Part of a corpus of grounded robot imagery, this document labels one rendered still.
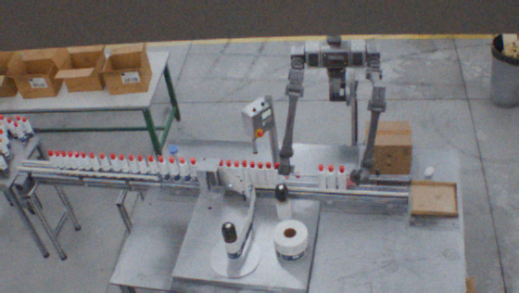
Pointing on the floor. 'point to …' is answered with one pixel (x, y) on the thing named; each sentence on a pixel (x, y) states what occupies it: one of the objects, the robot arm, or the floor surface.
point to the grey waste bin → (504, 83)
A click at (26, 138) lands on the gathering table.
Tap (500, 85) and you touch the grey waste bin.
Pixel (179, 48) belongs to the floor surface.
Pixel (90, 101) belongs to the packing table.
